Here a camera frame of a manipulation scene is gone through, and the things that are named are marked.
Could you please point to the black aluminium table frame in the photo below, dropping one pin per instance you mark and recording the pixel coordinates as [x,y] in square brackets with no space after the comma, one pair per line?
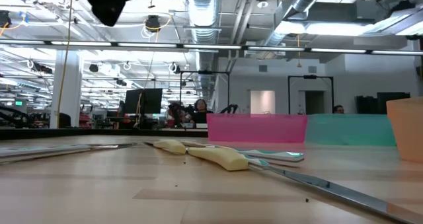
[99,133]

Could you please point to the white pillar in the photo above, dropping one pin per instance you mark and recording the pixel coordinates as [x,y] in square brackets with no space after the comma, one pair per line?
[69,85]

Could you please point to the red black background machine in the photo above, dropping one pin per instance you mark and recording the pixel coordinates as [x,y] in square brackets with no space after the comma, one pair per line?
[176,113]

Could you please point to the pink plastic bin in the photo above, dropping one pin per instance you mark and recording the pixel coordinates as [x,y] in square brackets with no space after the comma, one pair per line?
[257,128]

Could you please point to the long light bar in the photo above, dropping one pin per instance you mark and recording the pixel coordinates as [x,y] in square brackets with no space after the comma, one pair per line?
[211,47]

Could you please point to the person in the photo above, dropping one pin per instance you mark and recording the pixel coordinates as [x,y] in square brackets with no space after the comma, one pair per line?
[200,113]
[337,110]

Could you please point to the black frame stand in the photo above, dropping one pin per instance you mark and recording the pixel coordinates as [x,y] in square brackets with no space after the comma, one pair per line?
[310,76]

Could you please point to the grey ceiling air unit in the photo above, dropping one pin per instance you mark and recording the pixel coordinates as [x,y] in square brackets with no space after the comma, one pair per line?
[340,12]

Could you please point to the green exit sign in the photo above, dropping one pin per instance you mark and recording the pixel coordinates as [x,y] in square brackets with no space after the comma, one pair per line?
[18,103]

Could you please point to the orange plastic bin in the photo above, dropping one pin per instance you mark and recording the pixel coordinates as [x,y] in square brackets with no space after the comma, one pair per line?
[408,131]

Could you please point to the black cabinet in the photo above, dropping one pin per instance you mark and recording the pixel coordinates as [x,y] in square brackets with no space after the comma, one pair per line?
[393,103]

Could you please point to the black ceiling camera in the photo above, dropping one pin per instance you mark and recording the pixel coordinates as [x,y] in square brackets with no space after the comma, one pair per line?
[4,18]
[153,22]

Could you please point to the black monitor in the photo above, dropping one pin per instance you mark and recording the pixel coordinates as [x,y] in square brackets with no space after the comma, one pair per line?
[148,100]

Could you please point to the silver smooth air duct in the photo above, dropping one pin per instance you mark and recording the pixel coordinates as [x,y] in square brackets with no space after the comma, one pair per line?
[310,2]

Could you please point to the silver ribbed air duct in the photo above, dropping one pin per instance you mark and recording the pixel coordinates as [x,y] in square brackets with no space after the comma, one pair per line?
[203,6]

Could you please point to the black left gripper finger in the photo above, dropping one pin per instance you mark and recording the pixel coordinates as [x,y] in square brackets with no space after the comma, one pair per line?
[110,2]

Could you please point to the background black robot arm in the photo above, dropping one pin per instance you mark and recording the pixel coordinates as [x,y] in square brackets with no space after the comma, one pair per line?
[229,109]

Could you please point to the teal plastic bin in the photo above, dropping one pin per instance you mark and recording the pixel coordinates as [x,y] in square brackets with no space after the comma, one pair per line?
[350,129]

